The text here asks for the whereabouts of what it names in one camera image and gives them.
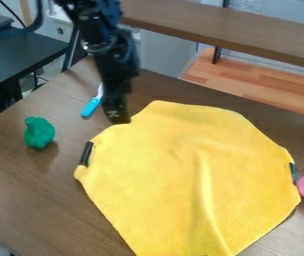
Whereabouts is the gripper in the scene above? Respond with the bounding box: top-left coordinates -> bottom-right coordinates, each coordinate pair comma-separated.
90,31 -> 142,125

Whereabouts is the green toy broccoli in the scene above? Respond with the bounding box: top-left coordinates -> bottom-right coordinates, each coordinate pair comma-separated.
22,115 -> 58,150

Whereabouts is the yellow cloth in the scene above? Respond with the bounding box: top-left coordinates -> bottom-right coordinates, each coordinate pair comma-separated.
71,99 -> 303,256

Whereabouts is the blue and white tool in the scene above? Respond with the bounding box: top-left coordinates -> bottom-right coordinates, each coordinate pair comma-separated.
79,83 -> 106,120

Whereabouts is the black desk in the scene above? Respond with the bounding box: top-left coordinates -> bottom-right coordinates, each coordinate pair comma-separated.
0,9 -> 71,125

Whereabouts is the brown wooden table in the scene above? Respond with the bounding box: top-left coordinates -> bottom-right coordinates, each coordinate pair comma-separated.
117,0 -> 304,72

